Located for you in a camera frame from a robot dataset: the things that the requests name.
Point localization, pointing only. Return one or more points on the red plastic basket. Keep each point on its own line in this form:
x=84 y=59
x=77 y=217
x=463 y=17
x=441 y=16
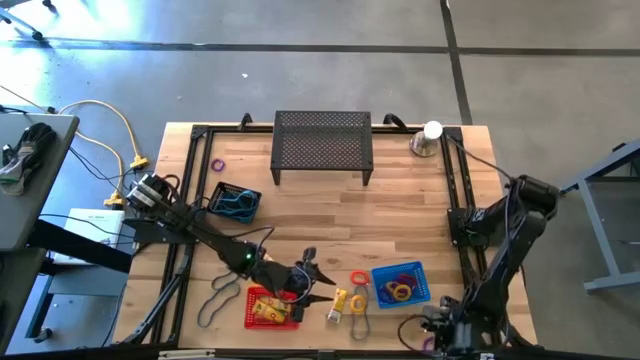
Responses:
x=272 y=326

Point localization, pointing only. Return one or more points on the black plastic basket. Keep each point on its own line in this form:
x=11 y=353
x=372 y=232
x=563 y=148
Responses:
x=215 y=197

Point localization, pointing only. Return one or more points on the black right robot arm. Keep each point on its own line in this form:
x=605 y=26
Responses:
x=505 y=250

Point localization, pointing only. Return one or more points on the white box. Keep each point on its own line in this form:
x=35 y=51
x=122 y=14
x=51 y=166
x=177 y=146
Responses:
x=95 y=220

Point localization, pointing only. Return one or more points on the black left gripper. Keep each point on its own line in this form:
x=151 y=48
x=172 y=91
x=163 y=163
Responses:
x=280 y=280

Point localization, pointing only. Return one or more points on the black mesh shelf riser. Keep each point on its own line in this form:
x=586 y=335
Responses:
x=322 y=145

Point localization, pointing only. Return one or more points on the black side desk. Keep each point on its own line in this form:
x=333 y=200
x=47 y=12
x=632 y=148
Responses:
x=80 y=245

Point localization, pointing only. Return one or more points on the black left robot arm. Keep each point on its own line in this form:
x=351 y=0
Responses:
x=200 y=232

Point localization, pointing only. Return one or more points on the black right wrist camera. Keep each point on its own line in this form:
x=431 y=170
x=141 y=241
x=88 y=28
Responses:
x=434 y=317

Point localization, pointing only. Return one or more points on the grey side table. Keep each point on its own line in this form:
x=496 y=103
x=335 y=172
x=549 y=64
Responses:
x=20 y=220

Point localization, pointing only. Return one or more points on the black chair base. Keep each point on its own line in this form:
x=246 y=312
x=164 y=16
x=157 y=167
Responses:
x=37 y=36

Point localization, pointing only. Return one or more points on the grey metal table frame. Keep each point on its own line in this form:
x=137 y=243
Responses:
x=597 y=235

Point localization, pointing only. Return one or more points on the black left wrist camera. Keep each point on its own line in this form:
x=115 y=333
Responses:
x=309 y=255

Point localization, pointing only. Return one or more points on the black grey work glove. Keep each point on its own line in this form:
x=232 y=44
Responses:
x=35 y=145

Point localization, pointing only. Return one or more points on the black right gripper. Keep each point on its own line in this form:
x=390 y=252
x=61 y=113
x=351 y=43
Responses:
x=460 y=330

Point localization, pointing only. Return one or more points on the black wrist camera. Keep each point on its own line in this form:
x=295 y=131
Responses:
x=309 y=255
x=434 y=317

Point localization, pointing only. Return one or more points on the blue plastic basket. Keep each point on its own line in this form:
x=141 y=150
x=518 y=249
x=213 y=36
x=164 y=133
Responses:
x=425 y=280

